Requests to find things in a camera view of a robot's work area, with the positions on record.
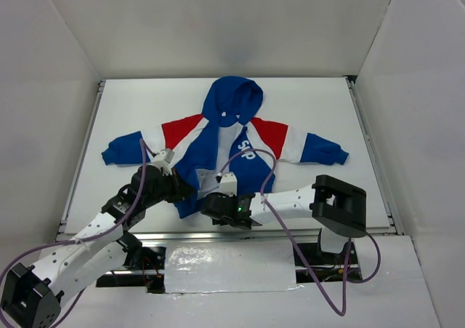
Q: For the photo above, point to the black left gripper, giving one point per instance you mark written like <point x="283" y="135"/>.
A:
<point x="180" y="188"/>

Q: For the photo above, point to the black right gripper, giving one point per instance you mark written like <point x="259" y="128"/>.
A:
<point x="209" y="206"/>

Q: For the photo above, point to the blue white red hooded jacket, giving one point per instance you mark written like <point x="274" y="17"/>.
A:
<point x="227" y="131"/>

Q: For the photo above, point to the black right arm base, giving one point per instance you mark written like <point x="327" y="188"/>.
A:
<point x="328" y="267"/>

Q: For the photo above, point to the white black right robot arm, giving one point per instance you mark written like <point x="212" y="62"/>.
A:
<point x="338" y="206"/>

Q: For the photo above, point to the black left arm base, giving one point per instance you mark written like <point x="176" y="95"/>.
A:
<point x="147" y="273"/>

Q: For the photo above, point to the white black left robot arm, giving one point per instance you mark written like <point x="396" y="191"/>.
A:
<point x="33" y="296"/>

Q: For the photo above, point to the white foam board front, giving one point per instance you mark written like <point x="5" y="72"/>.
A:
<point x="232" y="266"/>

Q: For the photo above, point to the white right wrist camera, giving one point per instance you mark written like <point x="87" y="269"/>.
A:
<point x="227" y="184"/>

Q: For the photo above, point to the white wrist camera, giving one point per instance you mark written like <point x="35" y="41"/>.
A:
<point x="162" y="161"/>
<point x="227" y="184"/>

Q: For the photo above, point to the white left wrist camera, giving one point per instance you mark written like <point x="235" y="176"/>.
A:
<point x="162" y="161"/>

